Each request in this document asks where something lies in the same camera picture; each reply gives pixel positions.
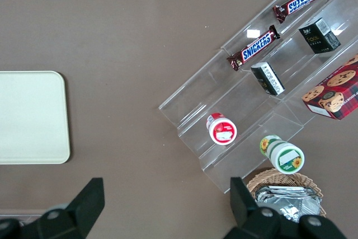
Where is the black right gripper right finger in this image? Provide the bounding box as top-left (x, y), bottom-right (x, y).
top-left (223, 177), bottom-right (348, 239)

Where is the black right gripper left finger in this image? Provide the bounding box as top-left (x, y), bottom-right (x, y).
top-left (0, 177), bottom-right (106, 239)

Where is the woven wicker basket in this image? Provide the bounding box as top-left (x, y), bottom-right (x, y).
top-left (246, 167), bottom-right (327, 218)

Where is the cream rectangular plastic tray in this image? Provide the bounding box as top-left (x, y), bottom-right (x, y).
top-left (0, 71), bottom-right (71, 165)

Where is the silver foil wrapped package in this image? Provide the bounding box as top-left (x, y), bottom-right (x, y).
top-left (255, 185), bottom-right (323, 223)

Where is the green-lidded sunflower jar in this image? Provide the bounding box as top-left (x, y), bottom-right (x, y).
top-left (258, 134), bottom-right (305, 174)

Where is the red-lidded white jar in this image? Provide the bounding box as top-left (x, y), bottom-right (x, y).
top-left (206, 112), bottom-right (238, 146)

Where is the clear acrylic tiered display shelf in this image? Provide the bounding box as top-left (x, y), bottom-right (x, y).
top-left (158, 0), bottom-right (358, 194)

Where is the black box with white label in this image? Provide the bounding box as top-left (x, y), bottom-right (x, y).
top-left (250, 62), bottom-right (286, 96)

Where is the red tartan cookie box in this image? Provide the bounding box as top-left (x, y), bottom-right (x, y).
top-left (301, 54), bottom-right (358, 121)

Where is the black box with gold print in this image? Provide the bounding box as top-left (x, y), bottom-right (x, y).
top-left (298, 17), bottom-right (342, 55)

